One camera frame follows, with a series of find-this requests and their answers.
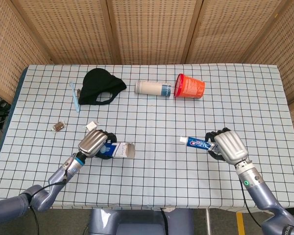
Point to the white table leg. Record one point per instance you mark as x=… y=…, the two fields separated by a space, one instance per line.
x=207 y=221

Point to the orange red plastic tub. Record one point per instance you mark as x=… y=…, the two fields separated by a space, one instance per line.
x=192 y=88

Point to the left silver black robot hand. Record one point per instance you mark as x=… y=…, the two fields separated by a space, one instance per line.
x=93 y=143

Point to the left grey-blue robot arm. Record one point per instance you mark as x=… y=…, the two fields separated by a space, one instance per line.
x=51 y=183

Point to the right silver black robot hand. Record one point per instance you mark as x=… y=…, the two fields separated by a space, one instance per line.
x=231 y=147

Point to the blue checked tablecloth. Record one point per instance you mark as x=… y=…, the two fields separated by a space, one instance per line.
x=161 y=110

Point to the white wrapped candy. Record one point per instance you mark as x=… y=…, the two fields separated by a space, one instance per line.
x=90 y=126

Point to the light blue toothbrush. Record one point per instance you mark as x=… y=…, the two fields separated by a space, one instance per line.
x=75 y=98

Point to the white cylindrical bottle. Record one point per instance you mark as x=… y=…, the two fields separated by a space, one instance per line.
x=150 y=88

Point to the blue white toothpaste tube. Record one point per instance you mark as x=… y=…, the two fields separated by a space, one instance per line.
x=196 y=143

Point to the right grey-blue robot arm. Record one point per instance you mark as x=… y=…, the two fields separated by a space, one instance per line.
x=262 y=193

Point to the woven bamboo folding screen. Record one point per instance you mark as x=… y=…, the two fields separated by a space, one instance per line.
x=149 y=29

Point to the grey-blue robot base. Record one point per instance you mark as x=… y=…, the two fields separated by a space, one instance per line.
x=137 y=221

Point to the black baseball cap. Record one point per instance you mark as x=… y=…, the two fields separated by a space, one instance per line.
x=99 y=82

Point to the brown wrapped candy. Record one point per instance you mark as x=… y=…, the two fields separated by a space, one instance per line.
x=58 y=126

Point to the blue white toothpaste box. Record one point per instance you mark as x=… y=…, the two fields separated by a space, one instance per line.
x=122 y=149

